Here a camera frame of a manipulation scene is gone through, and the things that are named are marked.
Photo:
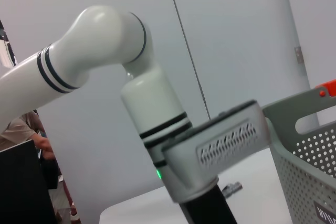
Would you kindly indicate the metal door hinge plate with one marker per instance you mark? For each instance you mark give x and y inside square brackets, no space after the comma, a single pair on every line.
[298,54]

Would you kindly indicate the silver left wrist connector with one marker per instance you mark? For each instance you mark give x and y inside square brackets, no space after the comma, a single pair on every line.
[232,189]

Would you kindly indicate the red white striped cone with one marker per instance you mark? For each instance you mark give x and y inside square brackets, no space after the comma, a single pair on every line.
[74,213]

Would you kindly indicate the grey perforated storage bin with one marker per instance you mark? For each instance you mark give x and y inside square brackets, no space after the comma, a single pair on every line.
[296,182]

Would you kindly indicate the seated person beige shirt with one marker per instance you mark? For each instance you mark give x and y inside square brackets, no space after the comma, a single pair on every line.
[18,129]

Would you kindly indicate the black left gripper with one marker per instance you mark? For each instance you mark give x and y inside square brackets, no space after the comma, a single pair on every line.
[207,208]

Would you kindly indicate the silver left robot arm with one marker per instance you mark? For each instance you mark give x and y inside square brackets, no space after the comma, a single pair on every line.
[105,40]

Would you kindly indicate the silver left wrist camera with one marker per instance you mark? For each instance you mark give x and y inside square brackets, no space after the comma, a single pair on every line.
[223,142]

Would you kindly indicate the black computer monitor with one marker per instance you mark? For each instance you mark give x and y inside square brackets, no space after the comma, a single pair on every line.
[23,182]

